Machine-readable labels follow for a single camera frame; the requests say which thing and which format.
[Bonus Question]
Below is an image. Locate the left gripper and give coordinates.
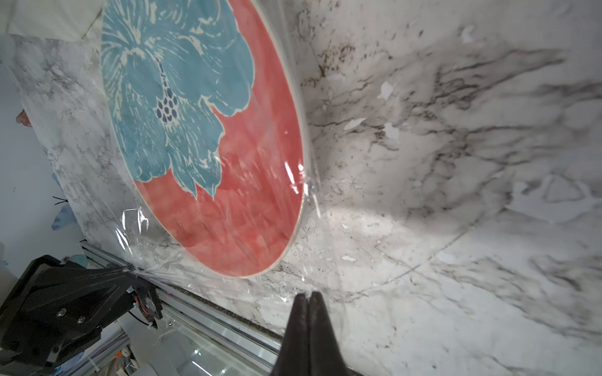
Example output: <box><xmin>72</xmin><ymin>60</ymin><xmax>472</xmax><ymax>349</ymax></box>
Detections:
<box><xmin>1</xmin><ymin>255</ymin><xmax>162</xmax><ymax>371</ymax></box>

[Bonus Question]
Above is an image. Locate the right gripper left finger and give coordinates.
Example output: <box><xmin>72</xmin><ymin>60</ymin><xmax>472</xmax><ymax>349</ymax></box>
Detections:
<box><xmin>271</xmin><ymin>294</ymin><xmax>310</xmax><ymax>376</ymax></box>

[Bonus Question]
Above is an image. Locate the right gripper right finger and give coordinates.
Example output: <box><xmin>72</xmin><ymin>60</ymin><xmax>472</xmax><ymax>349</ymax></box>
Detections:
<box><xmin>308</xmin><ymin>291</ymin><xmax>358</xmax><ymax>376</ymax></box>

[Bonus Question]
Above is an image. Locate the clear plastic wrap sheet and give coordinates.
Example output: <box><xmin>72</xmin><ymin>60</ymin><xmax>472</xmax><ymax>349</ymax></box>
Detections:
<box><xmin>1</xmin><ymin>1</ymin><xmax>350</xmax><ymax>339</ymax></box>

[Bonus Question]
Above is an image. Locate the red plate with teal flower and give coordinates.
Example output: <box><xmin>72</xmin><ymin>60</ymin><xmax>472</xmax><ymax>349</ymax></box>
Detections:
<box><xmin>100</xmin><ymin>1</ymin><xmax>311</xmax><ymax>277</ymax></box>

